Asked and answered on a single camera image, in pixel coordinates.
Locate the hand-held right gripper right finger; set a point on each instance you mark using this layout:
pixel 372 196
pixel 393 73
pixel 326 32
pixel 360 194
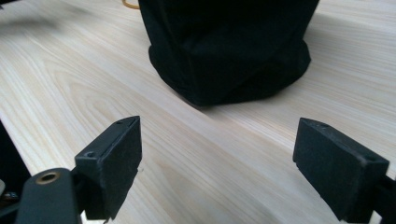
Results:
pixel 336 174

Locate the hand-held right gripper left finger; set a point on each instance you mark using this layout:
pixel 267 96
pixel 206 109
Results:
pixel 109 168

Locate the black cloth bag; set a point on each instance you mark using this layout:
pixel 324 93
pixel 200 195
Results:
pixel 229 49

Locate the yellow rubber band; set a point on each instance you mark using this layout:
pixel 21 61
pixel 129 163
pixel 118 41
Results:
pixel 130 5

